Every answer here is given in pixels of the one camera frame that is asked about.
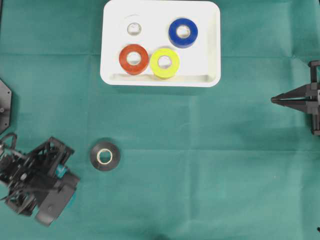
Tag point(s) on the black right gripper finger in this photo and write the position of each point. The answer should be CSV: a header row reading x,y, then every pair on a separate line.
x,y
300,92
300,105

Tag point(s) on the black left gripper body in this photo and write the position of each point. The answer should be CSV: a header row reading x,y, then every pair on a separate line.
x,y
25,173

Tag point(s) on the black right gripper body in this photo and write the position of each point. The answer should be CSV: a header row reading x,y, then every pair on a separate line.
x,y
315,86

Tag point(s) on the black tape roll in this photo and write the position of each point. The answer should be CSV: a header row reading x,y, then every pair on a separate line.
x,y
102,147

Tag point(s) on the blue tape roll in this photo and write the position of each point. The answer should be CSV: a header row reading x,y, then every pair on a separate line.
x,y
178,41

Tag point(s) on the yellow tape roll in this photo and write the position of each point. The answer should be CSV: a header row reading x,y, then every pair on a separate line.
x,y
164,73

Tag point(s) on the orange tape roll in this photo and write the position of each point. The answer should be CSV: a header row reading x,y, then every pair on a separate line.
x,y
133,69

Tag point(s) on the white tape roll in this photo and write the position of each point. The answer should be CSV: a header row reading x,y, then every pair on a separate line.
x,y
132,27

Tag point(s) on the teal tape roll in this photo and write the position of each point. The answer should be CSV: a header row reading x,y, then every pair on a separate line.
x,y
72,197

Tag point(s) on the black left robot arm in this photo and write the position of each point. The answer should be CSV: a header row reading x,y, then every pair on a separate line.
x,y
37,176

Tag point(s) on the white plastic case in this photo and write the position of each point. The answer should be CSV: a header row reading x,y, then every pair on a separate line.
x,y
200,64

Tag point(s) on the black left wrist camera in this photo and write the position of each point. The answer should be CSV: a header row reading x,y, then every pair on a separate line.
x,y
53,199

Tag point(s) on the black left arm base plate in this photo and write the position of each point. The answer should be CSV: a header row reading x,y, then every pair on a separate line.
x,y
5,106

